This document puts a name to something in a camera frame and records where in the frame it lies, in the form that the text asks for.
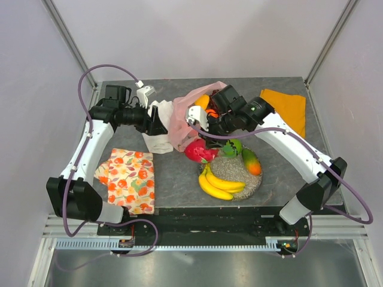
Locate white folded cloth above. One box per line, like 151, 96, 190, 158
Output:
142, 100, 174, 154

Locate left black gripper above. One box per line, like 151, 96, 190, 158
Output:
119, 100, 168, 136

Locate aluminium frame profile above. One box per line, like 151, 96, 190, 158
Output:
41, 0, 89, 73

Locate fake orange fruit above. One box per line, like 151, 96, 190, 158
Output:
205, 109, 219, 118

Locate grey slotted cable duct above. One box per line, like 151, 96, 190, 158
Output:
55, 238, 286, 252

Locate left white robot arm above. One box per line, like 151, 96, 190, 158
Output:
46, 85, 168, 235

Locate floral patterned cloth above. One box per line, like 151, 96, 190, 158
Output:
94, 148, 155, 215

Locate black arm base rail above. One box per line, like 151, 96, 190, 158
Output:
122, 206, 309, 237

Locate fake dark grapes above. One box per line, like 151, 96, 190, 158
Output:
208, 90, 218, 110

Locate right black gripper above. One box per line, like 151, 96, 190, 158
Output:
198, 111, 237, 149

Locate orange folded t-shirt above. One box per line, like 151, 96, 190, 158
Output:
260, 89, 306, 138

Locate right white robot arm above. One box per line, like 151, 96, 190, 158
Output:
208, 85, 347, 236

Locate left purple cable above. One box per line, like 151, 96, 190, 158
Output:
53, 64, 159, 271

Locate yellow fake banana bunch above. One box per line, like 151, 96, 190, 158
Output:
198, 164, 246, 201

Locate fake green fruit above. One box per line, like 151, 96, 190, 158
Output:
222, 139, 242, 158

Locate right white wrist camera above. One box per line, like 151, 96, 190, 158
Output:
185, 105, 209, 132

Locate pink plastic bag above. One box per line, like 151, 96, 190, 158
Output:
168, 81, 227, 152

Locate fake mango fruit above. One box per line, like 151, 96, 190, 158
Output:
242, 148, 262, 176

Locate fake red fruit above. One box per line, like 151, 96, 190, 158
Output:
184, 139, 218, 164

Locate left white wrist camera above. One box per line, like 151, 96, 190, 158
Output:
135, 80, 156, 108

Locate speckled glass plate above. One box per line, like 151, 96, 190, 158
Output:
200, 149, 263, 201

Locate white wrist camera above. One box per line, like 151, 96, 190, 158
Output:
135, 80, 156, 108
185, 105, 209, 132

